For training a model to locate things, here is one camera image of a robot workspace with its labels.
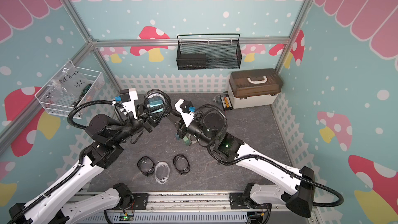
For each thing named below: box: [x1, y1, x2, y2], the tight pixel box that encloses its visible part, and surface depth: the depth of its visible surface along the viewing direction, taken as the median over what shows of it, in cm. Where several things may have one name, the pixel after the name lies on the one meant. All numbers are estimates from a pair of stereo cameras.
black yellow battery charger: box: [219, 93, 234, 111], surface depth 115 cm
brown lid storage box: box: [228, 68, 284, 110], surface depth 102 cm
